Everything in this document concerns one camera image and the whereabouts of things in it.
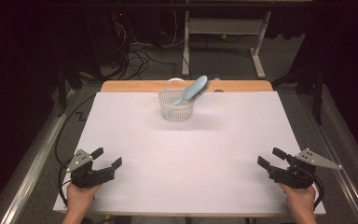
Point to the white board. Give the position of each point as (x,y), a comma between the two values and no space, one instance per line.
(183,155)

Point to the person's right hand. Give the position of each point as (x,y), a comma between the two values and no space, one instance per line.
(301,199)

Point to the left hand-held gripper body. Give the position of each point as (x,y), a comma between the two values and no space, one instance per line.
(84,175)

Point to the light blue hairbrush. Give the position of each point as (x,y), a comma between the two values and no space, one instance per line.
(192,90)

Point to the aluminium floor rail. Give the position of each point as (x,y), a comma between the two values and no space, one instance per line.
(37,161)
(338,186)

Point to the white metal stand frame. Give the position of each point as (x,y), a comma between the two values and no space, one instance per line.
(227,26)

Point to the wooden table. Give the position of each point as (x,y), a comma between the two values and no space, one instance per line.
(130,86)

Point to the white plastic mesh basket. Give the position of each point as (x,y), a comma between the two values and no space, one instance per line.
(174,110)

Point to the person's left hand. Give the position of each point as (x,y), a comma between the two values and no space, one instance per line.
(80,199)

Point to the black metal stand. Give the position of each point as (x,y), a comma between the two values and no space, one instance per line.
(317,93)
(62,90)

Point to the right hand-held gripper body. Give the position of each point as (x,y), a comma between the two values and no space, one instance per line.
(301,172)

